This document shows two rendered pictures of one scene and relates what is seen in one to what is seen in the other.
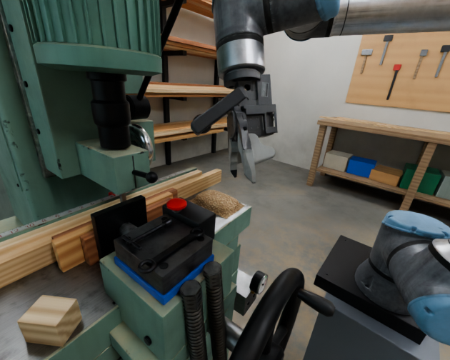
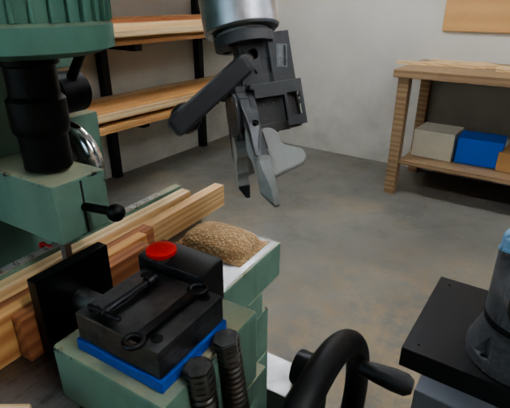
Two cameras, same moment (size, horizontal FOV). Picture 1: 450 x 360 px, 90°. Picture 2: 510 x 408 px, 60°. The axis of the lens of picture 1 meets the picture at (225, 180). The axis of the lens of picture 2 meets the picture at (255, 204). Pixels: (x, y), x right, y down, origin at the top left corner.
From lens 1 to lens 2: 10 cm
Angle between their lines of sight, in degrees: 3
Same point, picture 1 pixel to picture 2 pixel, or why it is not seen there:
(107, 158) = (41, 189)
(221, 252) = (237, 316)
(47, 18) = not seen: outside the picture
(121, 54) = (57, 32)
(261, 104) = (278, 79)
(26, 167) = not seen: outside the picture
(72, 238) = (1, 320)
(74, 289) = (16, 397)
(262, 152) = (286, 157)
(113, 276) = (81, 366)
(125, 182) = (72, 224)
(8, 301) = not seen: outside the picture
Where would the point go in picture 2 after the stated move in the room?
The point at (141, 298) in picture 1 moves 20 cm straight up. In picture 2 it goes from (128, 388) to (90, 150)
